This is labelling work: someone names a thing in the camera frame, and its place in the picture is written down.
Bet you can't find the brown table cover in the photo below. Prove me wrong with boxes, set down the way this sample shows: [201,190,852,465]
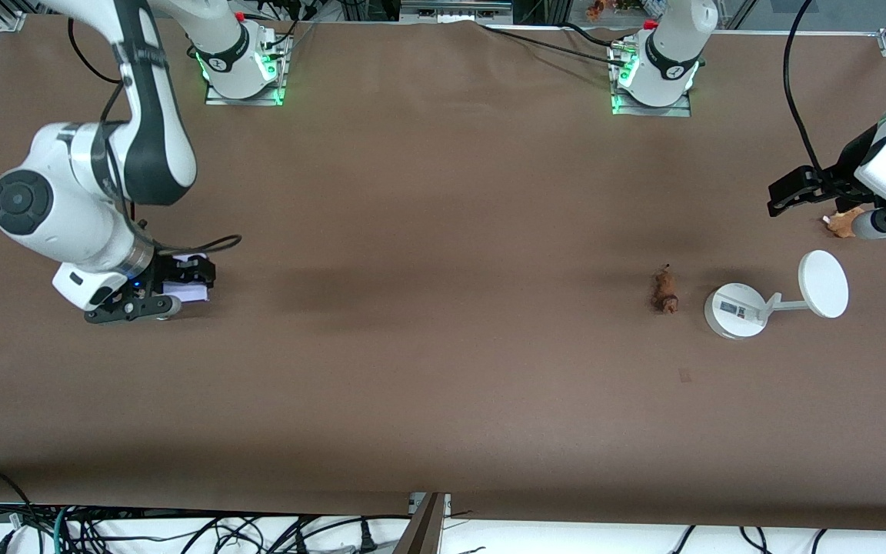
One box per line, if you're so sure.
[0,14,886,532]

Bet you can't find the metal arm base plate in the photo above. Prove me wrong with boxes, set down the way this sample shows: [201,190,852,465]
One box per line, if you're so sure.
[610,42,692,118]
[203,31,288,107]

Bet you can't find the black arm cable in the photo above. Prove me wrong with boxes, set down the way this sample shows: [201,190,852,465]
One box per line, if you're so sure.
[784,0,830,179]
[66,14,244,256]

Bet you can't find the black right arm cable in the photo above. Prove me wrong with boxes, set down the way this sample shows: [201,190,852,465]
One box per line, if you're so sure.
[66,14,244,256]

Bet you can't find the aluminium profile beam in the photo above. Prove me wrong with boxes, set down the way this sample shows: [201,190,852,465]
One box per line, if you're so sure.
[391,492,451,554]

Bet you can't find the black cable on table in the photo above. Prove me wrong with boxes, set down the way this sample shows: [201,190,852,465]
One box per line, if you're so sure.
[480,23,633,70]

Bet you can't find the white round phone stand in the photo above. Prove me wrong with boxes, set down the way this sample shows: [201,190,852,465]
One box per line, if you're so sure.
[703,249,850,340]

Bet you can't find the brown lion statue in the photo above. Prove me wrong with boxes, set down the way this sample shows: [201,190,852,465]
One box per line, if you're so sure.
[651,263,680,315]

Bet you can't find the silver metal frame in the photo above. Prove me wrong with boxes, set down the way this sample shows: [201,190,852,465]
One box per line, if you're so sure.
[400,0,515,24]

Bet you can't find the orange animal figurine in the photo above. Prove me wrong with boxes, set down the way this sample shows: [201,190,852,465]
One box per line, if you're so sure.
[821,205,868,239]

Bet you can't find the white phone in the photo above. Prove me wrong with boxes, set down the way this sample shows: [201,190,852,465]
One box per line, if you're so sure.
[162,280,210,303]

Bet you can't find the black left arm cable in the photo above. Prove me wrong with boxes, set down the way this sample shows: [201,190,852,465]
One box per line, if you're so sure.
[784,0,830,179]

